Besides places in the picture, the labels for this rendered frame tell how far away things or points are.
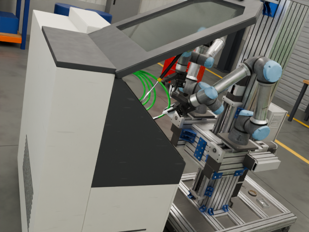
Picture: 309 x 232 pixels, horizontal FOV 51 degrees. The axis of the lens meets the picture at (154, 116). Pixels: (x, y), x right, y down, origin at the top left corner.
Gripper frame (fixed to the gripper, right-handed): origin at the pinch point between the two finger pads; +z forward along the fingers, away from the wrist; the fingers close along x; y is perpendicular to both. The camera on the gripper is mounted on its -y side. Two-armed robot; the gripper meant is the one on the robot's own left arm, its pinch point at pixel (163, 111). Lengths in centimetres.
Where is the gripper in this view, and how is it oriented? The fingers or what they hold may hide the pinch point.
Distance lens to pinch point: 204.4
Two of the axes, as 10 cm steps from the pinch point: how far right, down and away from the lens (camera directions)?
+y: 5.5, 7.7, 3.2
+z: -8.0, 3.6, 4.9
